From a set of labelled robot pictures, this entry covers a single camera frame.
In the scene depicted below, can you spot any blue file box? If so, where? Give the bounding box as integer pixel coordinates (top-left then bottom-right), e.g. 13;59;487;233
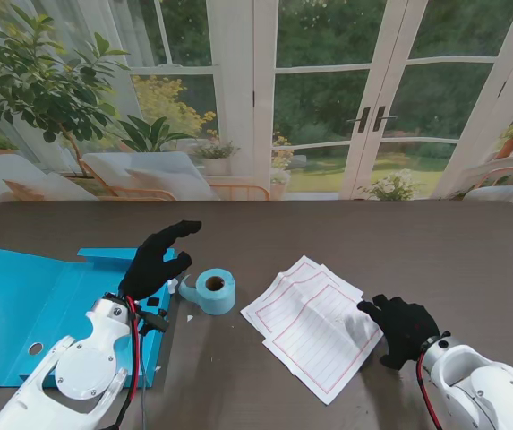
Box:
0;244;181;389

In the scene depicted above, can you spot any grey left arm cable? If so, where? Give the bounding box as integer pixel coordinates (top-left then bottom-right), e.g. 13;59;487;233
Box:
138;384;149;430

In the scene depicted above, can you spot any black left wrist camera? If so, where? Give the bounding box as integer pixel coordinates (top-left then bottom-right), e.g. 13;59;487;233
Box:
139;308;170;335

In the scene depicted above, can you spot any red left arm cable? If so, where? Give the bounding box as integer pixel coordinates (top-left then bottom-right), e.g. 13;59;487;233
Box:
115;295;146;430

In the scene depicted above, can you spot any light blue label roll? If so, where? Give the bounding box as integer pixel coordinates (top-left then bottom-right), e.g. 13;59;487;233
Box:
178;267;237;317

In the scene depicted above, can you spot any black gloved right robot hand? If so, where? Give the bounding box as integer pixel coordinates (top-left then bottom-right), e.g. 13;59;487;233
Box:
356;294;440;371

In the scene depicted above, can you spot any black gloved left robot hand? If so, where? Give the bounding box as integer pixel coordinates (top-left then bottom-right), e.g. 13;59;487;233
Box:
118;219;203;302

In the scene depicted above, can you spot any printed garden room backdrop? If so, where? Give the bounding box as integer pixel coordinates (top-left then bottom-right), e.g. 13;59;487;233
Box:
0;0;513;241

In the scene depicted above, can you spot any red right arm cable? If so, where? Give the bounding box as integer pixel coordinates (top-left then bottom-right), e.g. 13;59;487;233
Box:
416;348;443;430

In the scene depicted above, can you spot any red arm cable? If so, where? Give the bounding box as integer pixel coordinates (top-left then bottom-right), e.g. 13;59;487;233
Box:
416;348;443;430
115;295;146;430

